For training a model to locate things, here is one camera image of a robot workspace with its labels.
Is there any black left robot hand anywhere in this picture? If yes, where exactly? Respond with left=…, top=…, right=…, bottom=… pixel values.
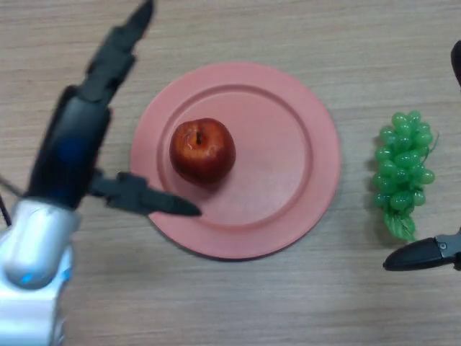
left=24, top=0, right=202, bottom=218

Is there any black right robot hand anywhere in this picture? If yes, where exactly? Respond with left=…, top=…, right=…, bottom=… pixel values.
left=382, top=39, right=461, bottom=272

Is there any red apple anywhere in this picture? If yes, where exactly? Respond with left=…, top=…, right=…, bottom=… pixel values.
left=169, top=117, right=237, bottom=185

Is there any pink round plate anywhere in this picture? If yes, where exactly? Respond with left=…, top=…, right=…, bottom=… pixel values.
left=130, top=61, right=342, bottom=261

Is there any green grape bunch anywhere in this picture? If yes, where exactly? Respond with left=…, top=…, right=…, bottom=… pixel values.
left=372, top=110, right=437, bottom=242

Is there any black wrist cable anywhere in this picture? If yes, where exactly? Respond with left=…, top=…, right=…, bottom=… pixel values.
left=0, top=176, right=23, bottom=228

